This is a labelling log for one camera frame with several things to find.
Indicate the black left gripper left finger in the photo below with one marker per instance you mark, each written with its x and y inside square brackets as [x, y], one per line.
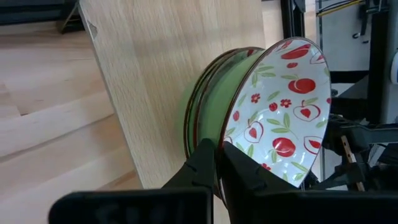
[199, 168]

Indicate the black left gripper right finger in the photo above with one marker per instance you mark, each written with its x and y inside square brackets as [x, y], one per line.
[248, 186]

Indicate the floral mini bowl green outside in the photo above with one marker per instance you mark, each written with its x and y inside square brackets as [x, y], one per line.
[186, 118]
[280, 93]
[196, 115]

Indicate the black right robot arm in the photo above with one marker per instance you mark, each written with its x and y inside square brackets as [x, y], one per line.
[357, 133]

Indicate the light wooden shelf riser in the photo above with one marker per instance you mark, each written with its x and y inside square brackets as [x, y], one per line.
[155, 77]

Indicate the black aluminium table frame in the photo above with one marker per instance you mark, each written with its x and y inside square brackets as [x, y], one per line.
[292, 18]

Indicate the black metal post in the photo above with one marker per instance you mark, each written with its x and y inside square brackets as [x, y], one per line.
[377, 62]

